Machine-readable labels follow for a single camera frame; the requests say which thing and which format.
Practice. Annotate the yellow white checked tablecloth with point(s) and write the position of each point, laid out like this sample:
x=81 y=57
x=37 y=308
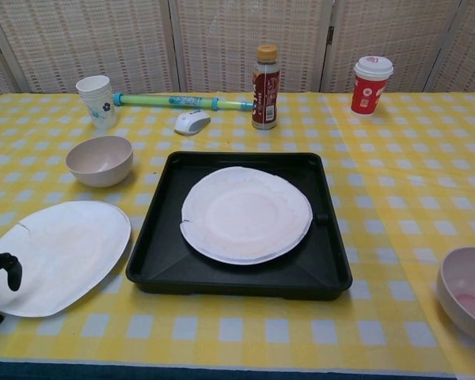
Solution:
x=400 y=178

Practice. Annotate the green blue water squirter tube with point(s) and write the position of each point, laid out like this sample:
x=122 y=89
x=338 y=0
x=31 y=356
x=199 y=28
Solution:
x=150 y=99

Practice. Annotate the plain beige bowl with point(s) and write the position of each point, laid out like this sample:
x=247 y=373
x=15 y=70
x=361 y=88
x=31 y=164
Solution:
x=101 y=162

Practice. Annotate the white flower print paper cup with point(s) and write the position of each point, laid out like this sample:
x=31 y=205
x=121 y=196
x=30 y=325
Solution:
x=99 y=105

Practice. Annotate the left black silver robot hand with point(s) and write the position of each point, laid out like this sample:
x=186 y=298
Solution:
x=15 y=273

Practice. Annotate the red white lidded coffee cup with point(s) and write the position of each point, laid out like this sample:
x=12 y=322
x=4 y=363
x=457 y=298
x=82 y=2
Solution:
x=370 y=93

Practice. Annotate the woven folding screen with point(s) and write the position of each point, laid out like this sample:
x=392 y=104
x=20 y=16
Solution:
x=237 y=39

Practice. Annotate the brown drink bottle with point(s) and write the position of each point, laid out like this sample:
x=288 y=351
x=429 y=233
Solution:
x=266 y=95

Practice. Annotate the white computer mouse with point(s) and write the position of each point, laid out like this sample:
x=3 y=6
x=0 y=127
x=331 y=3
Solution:
x=192 y=122

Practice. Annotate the beige bowl with pink bottom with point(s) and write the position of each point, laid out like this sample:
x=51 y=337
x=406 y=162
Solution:
x=469 y=289

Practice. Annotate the black square plastic tray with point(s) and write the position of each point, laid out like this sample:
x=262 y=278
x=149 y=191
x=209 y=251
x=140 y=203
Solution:
x=241 y=281

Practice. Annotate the white paper plate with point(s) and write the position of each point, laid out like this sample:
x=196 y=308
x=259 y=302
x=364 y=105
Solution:
x=71 y=249
x=245 y=215

